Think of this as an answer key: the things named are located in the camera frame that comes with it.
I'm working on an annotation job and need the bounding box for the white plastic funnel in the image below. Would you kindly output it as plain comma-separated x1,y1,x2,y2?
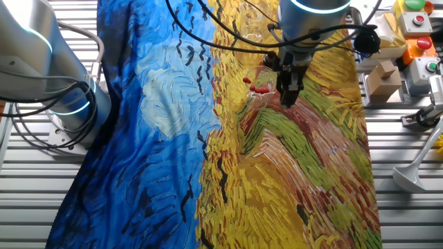
392,117,443,194

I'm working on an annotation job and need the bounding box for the clear plastic beaker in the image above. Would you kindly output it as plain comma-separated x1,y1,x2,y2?
239,0,271,45

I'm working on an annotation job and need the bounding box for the grey box with green button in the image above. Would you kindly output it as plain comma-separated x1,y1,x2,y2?
404,57,443,87

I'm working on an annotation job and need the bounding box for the orange box with red button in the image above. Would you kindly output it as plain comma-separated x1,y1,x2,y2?
401,36,438,66

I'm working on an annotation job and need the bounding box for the blue box with yellow cloth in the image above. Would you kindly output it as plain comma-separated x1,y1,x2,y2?
354,10,408,66

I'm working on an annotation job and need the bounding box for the yellow box with green button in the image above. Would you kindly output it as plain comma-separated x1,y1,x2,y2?
393,0,435,17

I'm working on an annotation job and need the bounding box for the Van Gogh painting print cloth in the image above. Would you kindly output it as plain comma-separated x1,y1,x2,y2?
44,0,383,249

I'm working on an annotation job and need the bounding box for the silver depth camera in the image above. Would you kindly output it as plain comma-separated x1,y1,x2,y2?
428,74,443,112

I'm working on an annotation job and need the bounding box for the small cardboard box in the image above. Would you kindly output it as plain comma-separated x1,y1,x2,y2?
365,67,402,98

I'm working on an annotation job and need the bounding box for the clear glass dropper beaker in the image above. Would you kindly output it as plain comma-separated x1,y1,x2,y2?
244,65,278,112

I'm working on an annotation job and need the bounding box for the small wooden block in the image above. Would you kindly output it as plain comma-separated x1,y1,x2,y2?
376,60,397,80

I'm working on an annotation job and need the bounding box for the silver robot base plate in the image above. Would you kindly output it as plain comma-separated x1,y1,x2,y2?
46,113,91,157

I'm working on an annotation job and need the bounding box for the wrist camera on silver bracket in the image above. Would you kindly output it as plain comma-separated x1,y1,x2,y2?
347,6,382,56

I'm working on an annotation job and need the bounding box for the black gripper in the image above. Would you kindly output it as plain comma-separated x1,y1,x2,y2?
273,51,311,110

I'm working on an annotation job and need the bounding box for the black base cable bundle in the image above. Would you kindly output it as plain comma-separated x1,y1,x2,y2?
0,71,100,150

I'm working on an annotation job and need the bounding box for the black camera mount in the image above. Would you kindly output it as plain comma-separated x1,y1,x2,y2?
401,103,443,131

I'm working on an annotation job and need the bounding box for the grey box with red button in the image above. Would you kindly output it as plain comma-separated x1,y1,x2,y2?
397,12,433,38

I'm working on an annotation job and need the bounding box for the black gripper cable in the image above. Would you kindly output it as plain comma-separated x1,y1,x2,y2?
196,0,380,49
165,0,274,56

